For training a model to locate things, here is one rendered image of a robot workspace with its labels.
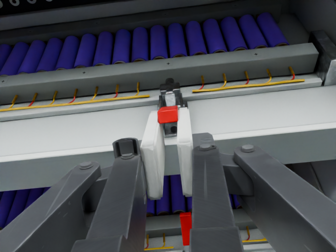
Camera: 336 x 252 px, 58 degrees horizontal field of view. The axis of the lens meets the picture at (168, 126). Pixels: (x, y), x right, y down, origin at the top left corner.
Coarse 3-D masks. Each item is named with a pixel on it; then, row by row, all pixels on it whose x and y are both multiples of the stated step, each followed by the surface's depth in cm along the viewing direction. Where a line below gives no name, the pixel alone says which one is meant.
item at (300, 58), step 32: (128, 64) 29; (160, 64) 29; (192, 64) 28; (224, 64) 28; (256, 64) 28; (288, 64) 28; (0, 96) 30; (32, 96) 30; (64, 96) 30; (128, 96) 28
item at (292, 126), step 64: (128, 0) 36; (192, 0) 36; (320, 0) 30; (320, 64) 28; (0, 128) 29; (64, 128) 28; (128, 128) 27; (192, 128) 26; (256, 128) 25; (320, 128) 24
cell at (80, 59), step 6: (84, 36) 35; (90, 36) 35; (84, 42) 34; (90, 42) 34; (96, 42) 36; (84, 48) 33; (90, 48) 34; (78, 54) 33; (84, 54) 32; (90, 54) 33; (78, 60) 32; (84, 60) 32; (90, 60) 32; (78, 66) 31; (84, 66) 31
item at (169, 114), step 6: (168, 96) 24; (174, 96) 25; (168, 102) 25; (174, 102) 25; (162, 108) 20; (168, 108) 19; (174, 108) 18; (162, 114) 18; (168, 114) 18; (174, 114) 18; (162, 120) 18; (168, 120) 18; (174, 120) 18
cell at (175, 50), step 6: (174, 24) 34; (168, 30) 34; (174, 30) 34; (180, 30) 34; (168, 36) 34; (174, 36) 33; (180, 36) 33; (168, 42) 33; (174, 42) 32; (180, 42) 32; (174, 48) 31; (180, 48) 31; (174, 54) 31; (180, 54) 31; (186, 54) 31
